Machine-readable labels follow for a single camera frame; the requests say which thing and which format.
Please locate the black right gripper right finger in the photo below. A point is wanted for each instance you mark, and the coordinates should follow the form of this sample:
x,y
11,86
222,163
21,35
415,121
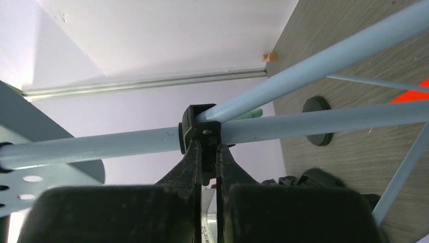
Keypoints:
x,y
249,211

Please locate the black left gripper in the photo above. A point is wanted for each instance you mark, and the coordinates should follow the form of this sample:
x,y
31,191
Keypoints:
x,y
313,177

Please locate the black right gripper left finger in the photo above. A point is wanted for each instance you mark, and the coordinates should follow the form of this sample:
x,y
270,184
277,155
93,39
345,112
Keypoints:
x,y
167,211

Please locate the mint green toy microphone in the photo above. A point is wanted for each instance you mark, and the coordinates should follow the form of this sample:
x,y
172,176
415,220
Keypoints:
x,y
251,114

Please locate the orange rectangular block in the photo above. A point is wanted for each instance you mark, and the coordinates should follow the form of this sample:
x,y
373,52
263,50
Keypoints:
x,y
409,96

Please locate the brown wooden block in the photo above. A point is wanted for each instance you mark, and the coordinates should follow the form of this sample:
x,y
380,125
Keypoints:
x,y
270,57

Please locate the aluminium frame rail left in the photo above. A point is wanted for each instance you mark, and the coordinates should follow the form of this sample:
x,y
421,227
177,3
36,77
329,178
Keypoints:
x,y
138,84

